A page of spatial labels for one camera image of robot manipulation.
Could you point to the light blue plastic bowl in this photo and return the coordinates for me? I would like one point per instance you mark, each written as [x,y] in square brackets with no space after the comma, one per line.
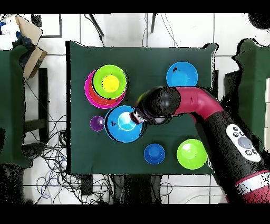
[120,133]
[181,74]

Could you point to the yellow plastic cup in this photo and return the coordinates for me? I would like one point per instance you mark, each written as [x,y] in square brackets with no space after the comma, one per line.
[110,84]

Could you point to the orange plastic bowl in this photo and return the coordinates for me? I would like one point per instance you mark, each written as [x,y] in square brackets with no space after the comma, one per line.
[95,98]

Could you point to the green plastic bowl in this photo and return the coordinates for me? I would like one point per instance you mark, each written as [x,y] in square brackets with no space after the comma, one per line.
[192,154]
[98,86]

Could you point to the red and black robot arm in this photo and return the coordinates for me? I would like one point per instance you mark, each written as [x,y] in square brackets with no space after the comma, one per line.
[200,101]

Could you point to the small dark blue bowl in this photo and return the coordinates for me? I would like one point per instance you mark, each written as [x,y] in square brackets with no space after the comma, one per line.
[154,153]

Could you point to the purple plastic cup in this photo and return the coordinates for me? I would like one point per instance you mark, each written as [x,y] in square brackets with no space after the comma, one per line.
[96,123]

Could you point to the large pink plastic bowl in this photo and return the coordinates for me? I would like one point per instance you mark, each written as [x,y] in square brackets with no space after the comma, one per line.
[87,93]

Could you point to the dark green tablecloth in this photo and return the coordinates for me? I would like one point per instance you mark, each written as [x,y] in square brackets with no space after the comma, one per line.
[147,59]
[10,105]
[253,84]

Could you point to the black power strip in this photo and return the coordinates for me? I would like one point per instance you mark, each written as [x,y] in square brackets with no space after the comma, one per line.
[87,186]

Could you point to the black tripod leg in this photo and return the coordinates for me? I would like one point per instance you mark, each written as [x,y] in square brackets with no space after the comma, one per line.
[153,23]
[97,25]

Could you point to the black metal stand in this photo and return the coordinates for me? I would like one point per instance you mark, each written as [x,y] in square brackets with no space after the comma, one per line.
[43,95]

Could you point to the black rectangular object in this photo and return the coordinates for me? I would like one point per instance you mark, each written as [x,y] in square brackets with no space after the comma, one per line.
[231,84]

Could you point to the black equipment with knob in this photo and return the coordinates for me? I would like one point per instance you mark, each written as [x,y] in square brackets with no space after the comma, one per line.
[32,150]

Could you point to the cardboard box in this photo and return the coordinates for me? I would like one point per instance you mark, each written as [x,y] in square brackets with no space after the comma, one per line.
[33,61]

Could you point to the white box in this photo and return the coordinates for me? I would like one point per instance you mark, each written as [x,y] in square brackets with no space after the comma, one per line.
[267,95]

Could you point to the blue cloth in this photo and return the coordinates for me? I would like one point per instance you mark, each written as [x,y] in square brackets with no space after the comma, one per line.
[23,40]

